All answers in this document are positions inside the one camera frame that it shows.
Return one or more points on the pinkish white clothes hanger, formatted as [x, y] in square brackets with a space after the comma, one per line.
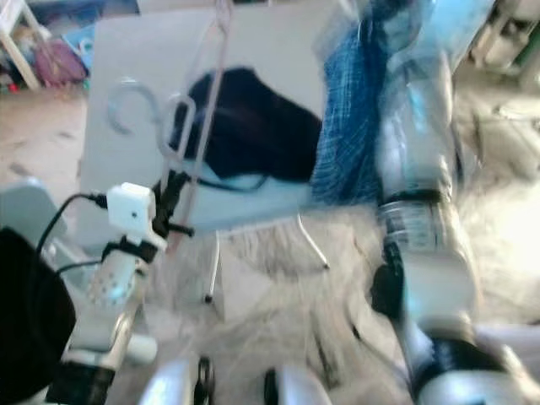
[113, 110]

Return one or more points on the black garment with blue marks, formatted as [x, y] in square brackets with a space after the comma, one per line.
[261, 135]

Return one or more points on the blue plaid shirt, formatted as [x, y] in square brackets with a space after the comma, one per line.
[346, 126]

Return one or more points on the grey folding table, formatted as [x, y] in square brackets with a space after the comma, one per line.
[118, 51]

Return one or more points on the pink bag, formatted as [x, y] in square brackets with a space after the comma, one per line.
[59, 63]

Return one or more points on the teal plastic bin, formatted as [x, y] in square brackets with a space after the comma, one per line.
[83, 46]

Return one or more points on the silver robot left leg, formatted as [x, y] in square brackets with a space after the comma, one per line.
[177, 384]

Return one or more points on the silver robot leg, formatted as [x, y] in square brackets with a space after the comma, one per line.
[299, 390]
[177, 384]

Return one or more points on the white shelf unit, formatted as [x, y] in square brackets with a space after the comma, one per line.
[18, 42]

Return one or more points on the silver robot right leg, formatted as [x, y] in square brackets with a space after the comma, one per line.
[299, 390]

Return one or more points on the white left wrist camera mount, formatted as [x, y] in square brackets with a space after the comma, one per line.
[131, 209]

